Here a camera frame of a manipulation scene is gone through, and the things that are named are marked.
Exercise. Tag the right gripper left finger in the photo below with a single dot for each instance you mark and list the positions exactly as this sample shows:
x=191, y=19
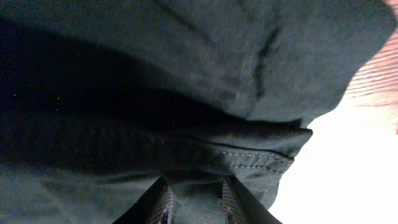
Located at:
x=155, y=206

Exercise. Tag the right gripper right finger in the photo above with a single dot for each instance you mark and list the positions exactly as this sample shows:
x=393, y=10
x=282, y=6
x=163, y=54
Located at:
x=241, y=207

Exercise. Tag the dark green shorts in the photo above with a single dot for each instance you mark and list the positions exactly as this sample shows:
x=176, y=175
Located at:
x=99, y=99

